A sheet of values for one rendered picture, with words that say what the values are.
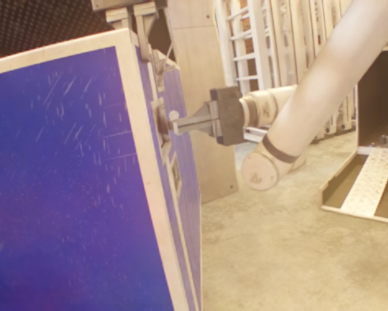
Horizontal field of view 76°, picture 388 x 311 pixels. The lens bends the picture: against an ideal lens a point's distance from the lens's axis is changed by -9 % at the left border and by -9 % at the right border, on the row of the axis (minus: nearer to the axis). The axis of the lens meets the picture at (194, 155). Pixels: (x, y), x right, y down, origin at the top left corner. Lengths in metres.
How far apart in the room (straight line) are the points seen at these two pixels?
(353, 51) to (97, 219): 0.52
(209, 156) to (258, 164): 1.39
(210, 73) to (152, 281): 1.55
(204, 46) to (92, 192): 1.55
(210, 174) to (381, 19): 1.65
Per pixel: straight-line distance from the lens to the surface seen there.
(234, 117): 0.62
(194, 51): 1.88
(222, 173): 2.02
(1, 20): 1.60
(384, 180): 2.04
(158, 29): 1.45
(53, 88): 0.49
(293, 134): 0.54
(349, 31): 0.50
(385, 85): 3.32
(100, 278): 0.61
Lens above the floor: 0.86
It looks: 15 degrees down
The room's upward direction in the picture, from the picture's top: 9 degrees counter-clockwise
